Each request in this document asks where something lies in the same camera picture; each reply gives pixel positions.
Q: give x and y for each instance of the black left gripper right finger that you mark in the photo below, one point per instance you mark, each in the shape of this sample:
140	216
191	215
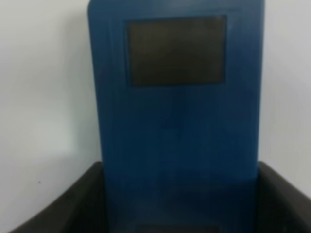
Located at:
280	207

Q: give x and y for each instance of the blue whiteboard eraser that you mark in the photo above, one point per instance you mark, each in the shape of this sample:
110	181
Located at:
178	94

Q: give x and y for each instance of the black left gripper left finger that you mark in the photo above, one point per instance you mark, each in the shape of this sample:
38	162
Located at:
81	209

